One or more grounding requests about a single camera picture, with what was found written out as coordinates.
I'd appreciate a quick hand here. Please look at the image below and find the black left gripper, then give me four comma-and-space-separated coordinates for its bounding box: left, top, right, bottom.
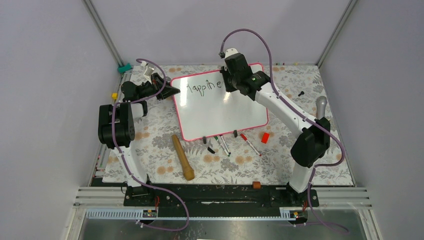
138, 73, 180, 101

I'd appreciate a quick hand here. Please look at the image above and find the red whiteboard marker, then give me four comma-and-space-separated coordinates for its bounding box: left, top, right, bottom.
240, 133, 262, 157

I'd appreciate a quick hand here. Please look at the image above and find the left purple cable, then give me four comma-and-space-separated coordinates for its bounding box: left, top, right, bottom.
111, 58, 190, 233

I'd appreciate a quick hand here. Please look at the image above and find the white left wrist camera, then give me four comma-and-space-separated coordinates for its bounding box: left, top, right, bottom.
140, 61, 156, 81

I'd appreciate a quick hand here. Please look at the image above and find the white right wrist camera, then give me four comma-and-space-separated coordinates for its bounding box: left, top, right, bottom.
224, 47, 239, 59

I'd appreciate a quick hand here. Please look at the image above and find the pink framed whiteboard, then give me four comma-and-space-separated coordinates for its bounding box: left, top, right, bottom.
170, 70, 269, 141

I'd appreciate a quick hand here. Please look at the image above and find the small brown cube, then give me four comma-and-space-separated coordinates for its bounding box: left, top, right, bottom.
252, 181, 262, 189

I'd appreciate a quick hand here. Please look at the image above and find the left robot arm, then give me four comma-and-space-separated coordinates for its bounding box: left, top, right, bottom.
97, 73, 181, 206

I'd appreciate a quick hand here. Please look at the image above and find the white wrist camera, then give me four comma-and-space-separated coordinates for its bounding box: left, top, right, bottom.
140, 61, 156, 81
224, 47, 239, 59

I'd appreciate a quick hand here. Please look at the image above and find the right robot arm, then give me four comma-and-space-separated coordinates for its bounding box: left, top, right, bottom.
219, 48, 331, 206

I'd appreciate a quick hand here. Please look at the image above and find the black marker cap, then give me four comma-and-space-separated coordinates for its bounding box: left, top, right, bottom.
207, 147, 216, 154

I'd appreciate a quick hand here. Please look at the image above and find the green whiteboard marker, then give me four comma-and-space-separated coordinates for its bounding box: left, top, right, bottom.
214, 136, 231, 157

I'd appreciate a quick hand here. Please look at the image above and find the blue whiteboard marker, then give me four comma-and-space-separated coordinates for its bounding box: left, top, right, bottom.
219, 135, 231, 156

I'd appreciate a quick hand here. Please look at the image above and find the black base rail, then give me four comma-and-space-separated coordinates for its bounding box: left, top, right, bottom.
95, 181, 320, 218

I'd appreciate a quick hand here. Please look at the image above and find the teal clamp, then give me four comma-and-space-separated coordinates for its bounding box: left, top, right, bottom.
117, 63, 132, 74

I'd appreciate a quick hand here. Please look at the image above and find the gold toy microphone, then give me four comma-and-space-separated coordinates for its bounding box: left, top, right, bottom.
171, 134, 195, 181

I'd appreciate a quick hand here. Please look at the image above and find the small red block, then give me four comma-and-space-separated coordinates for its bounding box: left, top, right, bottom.
261, 132, 270, 144

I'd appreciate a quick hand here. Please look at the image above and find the floral patterned table mat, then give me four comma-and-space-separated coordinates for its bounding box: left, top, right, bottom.
101, 64, 355, 186

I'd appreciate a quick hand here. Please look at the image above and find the silver toy microphone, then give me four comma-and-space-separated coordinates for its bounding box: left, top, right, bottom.
315, 96, 328, 120

